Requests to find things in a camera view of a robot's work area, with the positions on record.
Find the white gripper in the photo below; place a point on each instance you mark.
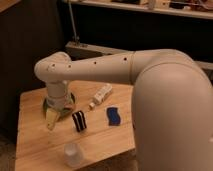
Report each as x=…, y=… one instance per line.
x=57, y=98

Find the blue sponge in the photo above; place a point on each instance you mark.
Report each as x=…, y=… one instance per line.
x=113, y=116

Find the white ceramic cup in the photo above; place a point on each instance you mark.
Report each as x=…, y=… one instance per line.
x=73, y=154

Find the white tube bottle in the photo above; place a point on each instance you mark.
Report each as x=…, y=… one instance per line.
x=101, y=95

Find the metal rod stand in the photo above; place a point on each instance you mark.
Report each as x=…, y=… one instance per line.
x=75, y=36

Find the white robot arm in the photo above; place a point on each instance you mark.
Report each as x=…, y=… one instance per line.
x=171, y=104

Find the upper wooden shelf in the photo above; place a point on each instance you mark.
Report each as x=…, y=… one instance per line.
x=202, y=9

